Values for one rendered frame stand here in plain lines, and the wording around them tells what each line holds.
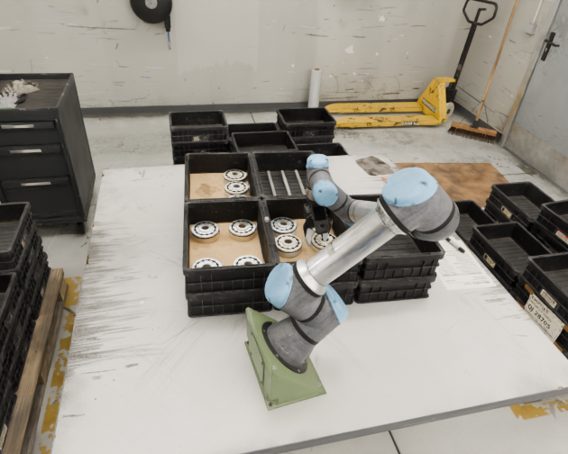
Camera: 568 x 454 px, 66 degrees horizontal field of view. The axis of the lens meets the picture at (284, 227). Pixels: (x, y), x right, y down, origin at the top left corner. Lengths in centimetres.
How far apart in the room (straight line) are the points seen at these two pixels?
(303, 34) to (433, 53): 154
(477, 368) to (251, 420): 75
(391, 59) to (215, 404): 450
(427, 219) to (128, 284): 111
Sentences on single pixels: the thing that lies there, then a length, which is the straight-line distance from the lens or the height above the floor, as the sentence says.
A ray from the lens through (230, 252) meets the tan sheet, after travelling 163.
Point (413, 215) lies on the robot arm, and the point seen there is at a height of 130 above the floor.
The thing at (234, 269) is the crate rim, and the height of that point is 92.
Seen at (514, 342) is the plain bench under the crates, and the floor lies 70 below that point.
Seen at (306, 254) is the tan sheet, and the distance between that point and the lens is 164.
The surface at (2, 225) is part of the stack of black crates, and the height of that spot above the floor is 49.
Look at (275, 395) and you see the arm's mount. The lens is 132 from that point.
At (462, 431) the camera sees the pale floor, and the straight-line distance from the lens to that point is 234.
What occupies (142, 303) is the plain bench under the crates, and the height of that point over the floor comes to 70.
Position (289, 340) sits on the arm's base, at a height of 86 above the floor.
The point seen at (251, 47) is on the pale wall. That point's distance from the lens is 479.
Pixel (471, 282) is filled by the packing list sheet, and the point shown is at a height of 70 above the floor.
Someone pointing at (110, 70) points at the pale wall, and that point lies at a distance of 481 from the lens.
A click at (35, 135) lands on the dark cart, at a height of 73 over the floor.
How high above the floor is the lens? 188
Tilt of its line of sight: 36 degrees down
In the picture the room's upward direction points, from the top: 4 degrees clockwise
